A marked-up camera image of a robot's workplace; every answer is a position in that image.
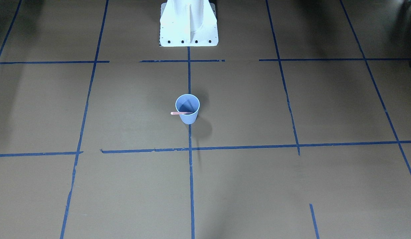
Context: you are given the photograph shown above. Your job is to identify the white mounting pillar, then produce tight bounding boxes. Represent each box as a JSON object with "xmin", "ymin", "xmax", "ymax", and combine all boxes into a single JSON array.
[{"xmin": 159, "ymin": 0, "xmax": 219, "ymax": 47}]

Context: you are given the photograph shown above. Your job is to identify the blue ribbed cup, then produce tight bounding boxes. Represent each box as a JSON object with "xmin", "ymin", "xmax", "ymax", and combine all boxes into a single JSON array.
[{"xmin": 175, "ymin": 94, "xmax": 200, "ymax": 124}]

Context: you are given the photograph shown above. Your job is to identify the pink chopstick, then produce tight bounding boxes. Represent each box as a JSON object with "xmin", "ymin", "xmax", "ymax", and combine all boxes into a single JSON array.
[{"xmin": 170, "ymin": 112, "xmax": 193, "ymax": 115}]

